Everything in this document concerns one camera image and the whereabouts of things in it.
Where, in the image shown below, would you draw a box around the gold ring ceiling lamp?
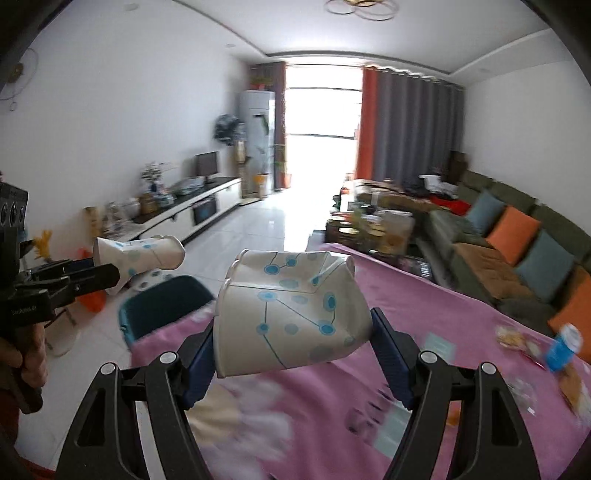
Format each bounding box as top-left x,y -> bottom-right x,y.
323,0 -> 398,21

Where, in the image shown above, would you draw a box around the teal trash bin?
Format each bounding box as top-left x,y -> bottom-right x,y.
117,275 -> 216,347

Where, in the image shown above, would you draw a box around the cloth covered standing fan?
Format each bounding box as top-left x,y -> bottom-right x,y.
213,114 -> 245,146

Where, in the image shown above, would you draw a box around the small orange cushion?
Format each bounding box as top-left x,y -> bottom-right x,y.
485,206 -> 542,266

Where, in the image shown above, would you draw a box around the black monitor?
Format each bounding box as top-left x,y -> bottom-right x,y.
194,151 -> 220,181

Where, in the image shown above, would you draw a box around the large orange cushion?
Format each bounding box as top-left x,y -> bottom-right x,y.
547,265 -> 591,347

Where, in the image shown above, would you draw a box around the small blue cushion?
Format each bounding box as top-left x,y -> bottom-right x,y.
464,190 -> 505,234

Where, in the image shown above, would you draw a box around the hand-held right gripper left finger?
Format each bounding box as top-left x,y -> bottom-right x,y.
55,332 -> 218,480

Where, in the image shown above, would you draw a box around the clear wrapped toy set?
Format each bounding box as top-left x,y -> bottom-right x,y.
106,200 -> 139,232

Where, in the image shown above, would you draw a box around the pink floral tablecloth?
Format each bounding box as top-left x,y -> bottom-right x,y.
129,242 -> 591,480

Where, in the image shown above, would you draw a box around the white standing air conditioner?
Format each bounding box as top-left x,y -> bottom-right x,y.
238,90 -> 276,199

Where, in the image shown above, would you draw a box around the person's left hand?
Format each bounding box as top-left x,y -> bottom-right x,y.
0,339 -> 49,407

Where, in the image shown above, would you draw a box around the orange plastic bag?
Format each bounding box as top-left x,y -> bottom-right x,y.
76,249 -> 105,315

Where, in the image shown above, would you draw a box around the dark coffee table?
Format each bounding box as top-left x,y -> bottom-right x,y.
323,203 -> 446,280

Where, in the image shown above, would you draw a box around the blue and white cup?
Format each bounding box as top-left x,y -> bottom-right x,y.
545,323 -> 583,372

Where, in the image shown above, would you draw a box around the yellow artificial flowers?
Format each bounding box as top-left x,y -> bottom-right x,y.
32,230 -> 52,264

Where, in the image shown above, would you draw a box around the brown cardboard box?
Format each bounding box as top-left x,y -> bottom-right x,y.
448,151 -> 468,183

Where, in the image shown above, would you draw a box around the yellow patterned box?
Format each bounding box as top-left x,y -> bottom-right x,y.
84,206 -> 102,238

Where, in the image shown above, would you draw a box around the orange and grey curtain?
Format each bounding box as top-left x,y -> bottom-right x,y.
355,65 -> 465,183

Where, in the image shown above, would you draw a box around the large blue cushion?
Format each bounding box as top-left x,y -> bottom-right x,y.
512,229 -> 578,303

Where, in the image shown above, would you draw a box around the tall plant in yellow pot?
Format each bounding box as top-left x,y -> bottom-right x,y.
252,113 -> 293,199

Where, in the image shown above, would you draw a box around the brown snack wrapper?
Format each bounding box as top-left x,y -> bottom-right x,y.
558,364 -> 589,416

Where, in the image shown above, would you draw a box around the white and black TV cabinet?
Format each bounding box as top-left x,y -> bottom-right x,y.
85,178 -> 243,259

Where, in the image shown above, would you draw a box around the red cloth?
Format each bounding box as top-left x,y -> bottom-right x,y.
429,194 -> 472,215

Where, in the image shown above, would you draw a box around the blue dotted paper cup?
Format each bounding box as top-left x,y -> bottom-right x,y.
93,235 -> 186,296
212,249 -> 372,379

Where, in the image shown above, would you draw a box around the small potted plant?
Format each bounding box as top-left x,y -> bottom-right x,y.
249,65 -> 273,90

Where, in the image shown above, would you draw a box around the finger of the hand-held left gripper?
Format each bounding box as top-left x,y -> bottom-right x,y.
48,264 -> 123,308
34,258 -> 99,278

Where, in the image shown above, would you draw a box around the green sofa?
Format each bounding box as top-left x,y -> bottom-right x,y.
355,168 -> 591,342

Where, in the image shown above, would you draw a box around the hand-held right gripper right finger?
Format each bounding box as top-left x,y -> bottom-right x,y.
369,307 -> 541,480

